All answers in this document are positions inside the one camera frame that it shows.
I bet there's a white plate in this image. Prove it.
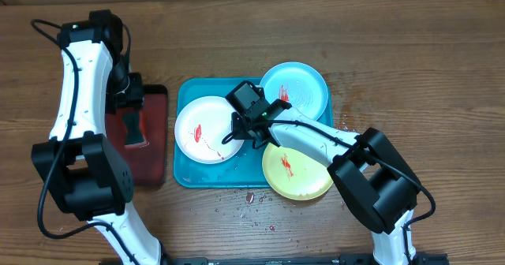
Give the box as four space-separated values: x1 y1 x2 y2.
174 96 243 164

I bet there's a dark green sponge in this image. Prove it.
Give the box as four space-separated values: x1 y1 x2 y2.
122 112 145 147

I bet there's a yellow-green plate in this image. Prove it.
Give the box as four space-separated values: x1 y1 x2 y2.
262 144 333 201

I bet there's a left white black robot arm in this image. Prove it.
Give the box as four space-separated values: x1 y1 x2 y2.
31 9 171 264

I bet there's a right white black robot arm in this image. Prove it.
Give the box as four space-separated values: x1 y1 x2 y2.
223 80 421 264

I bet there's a teal plastic serving tray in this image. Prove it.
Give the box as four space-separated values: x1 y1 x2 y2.
173 77 335 189

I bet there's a black tray with red water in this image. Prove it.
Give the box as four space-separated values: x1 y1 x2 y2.
105 84 168 186

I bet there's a light blue plate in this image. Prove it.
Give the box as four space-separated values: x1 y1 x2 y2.
260 62 329 120

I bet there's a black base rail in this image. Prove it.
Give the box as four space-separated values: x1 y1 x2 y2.
98 252 450 265

